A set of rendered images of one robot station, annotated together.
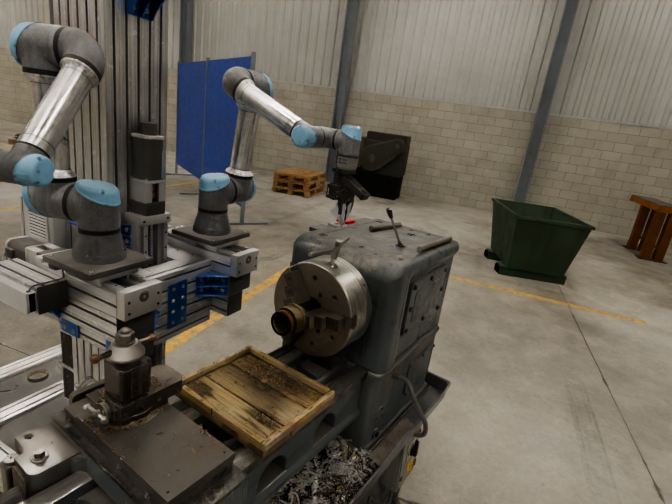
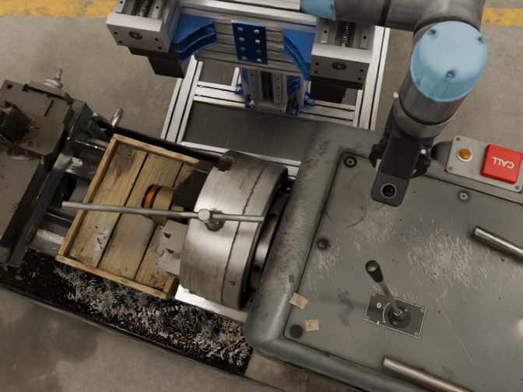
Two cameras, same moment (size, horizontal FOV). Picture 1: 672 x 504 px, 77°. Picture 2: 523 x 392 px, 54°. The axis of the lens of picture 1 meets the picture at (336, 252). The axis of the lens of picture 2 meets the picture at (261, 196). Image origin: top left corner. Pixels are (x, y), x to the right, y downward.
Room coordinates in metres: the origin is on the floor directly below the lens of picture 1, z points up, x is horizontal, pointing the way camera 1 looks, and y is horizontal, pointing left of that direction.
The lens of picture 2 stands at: (1.34, -0.26, 2.13)
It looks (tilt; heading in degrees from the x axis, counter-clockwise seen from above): 72 degrees down; 86
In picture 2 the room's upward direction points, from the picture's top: 9 degrees counter-clockwise
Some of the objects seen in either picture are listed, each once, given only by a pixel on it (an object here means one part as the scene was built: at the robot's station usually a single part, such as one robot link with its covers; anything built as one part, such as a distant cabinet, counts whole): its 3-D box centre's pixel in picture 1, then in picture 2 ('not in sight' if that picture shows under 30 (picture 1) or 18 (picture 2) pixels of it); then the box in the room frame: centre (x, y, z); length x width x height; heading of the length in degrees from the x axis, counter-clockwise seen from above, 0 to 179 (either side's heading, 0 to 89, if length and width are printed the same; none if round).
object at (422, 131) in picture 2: (346, 163); (422, 106); (1.58, 0.01, 1.52); 0.08 x 0.08 x 0.05
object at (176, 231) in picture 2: (328, 320); (182, 255); (1.17, -0.01, 1.09); 0.12 x 0.11 x 0.05; 58
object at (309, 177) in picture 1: (300, 181); not in sight; (9.57, 1.01, 0.22); 1.25 x 0.86 x 0.44; 166
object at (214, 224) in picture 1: (212, 218); not in sight; (1.69, 0.52, 1.21); 0.15 x 0.15 x 0.10
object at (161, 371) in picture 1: (137, 396); (26, 133); (0.83, 0.41, 0.99); 0.20 x 0.10 x 0.05; 148
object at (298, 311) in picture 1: (290, 319); (167, 206); (1.16, 0.11, 1.08); 0.09 x 0.09 x 0.09; 58
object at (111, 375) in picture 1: (129, 373); (1, 119); (0.81, 0.42, 1.07); 0.07 x 0.07 x 0.10; 58
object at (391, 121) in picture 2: (342, 184); (411, 128); (1.59, 0.01, 1.44); 0.09 x 0.08 x 0.12; 58
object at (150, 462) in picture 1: (140, 432); (13, 159); (0.77, 0.37, 0.95); 0.43 x 0.17 x 0.05; 58
